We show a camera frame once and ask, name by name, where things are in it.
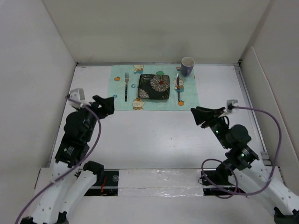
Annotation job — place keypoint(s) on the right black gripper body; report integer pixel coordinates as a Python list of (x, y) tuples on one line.
[(213, 119)]

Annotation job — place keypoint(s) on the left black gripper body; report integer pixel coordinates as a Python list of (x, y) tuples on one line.
[(101, 111)]

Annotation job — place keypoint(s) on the green cartoon print cloth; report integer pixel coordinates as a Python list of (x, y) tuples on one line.
[(116, 88)]

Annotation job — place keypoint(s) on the steel fork patterned handle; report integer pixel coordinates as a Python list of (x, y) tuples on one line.
[(126, 85)]

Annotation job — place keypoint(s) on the steel knife patterned handle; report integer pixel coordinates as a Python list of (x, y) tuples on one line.
[(178, 87)]

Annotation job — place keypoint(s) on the purple mug white inside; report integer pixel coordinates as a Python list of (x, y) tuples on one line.
[(187, 65)]

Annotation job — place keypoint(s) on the black floral square plate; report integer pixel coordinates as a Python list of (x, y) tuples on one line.
[(154, 87)]

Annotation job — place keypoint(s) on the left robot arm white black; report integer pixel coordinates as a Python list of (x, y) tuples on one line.
[(72, 174)]

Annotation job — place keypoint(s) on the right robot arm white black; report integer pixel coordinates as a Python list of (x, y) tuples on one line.
[(242, 173)]

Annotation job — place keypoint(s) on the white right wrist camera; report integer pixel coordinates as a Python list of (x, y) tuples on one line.
[(230, 107)]

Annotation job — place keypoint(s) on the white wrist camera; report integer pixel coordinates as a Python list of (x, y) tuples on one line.
[(76, 97), (230, 107)]

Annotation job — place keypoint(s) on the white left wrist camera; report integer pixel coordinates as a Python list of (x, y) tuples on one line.
[(76, 97)]

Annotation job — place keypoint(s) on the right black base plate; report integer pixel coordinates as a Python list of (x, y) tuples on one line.
[(221, 181)]

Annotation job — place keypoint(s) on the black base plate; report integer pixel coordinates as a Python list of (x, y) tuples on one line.
[(221, 181), (108, 186)]

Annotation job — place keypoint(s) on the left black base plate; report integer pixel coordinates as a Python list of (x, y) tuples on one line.
[(108, 186)]

